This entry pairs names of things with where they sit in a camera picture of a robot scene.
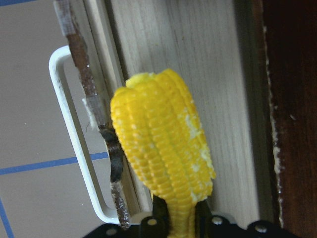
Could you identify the wooden drawer with white handle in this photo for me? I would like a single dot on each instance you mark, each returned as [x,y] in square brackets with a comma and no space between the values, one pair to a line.
[211,45]

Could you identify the yellow toy corn cob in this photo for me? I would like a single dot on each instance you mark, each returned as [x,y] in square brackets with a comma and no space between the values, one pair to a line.
[160,131]

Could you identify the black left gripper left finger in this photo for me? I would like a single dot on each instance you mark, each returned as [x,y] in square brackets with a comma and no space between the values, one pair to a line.
[155,225]

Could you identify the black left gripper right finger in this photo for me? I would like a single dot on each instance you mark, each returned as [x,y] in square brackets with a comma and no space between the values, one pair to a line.
[217,225]

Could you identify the dark brown wooden cabinet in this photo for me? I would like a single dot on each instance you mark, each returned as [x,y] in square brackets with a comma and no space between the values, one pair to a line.
[287,45]

